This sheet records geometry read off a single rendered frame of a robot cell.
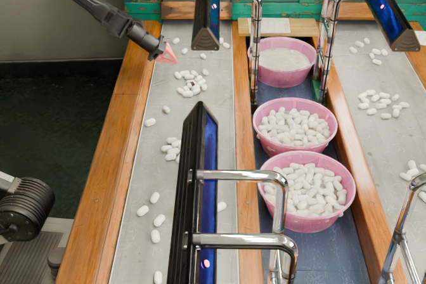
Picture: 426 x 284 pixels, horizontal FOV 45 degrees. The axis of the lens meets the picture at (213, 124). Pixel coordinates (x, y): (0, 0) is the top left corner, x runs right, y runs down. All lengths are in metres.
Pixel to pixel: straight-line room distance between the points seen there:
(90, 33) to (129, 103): 1.58
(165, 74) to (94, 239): 0.82
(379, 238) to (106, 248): 0.66
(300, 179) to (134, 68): 0.79
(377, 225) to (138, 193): 0.63
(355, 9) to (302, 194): 1.06
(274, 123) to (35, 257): 0.85
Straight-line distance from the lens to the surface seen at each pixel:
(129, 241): 1.34
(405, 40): 1.54
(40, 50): 3.42
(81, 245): 1.33
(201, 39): 1.45
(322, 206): 1.45
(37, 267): 1.70
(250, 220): 1.34
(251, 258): 1.26
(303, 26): 2.24
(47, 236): 1.77
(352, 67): 2.05
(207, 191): 0.96
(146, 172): 1.52
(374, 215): 1.41
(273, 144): 1.59
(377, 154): 1.64
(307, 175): 1.52
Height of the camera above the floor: 1.75
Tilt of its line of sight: 37 degrees down
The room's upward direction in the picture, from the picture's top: straight up
